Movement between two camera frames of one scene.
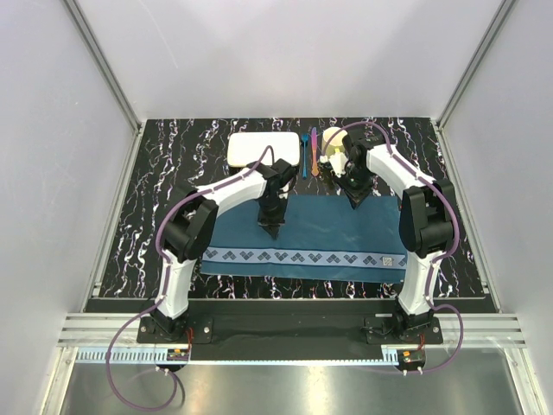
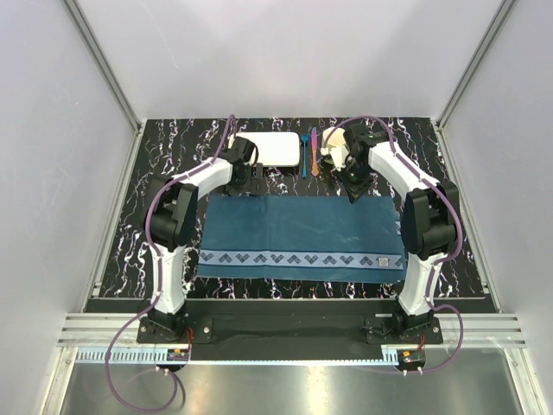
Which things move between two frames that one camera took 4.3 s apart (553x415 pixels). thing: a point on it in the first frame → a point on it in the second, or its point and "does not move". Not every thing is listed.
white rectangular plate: (244, 148) does not move
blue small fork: (304, 137) does not move
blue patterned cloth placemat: (324, 238) does not move
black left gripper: (272, 224) → (252, 187)
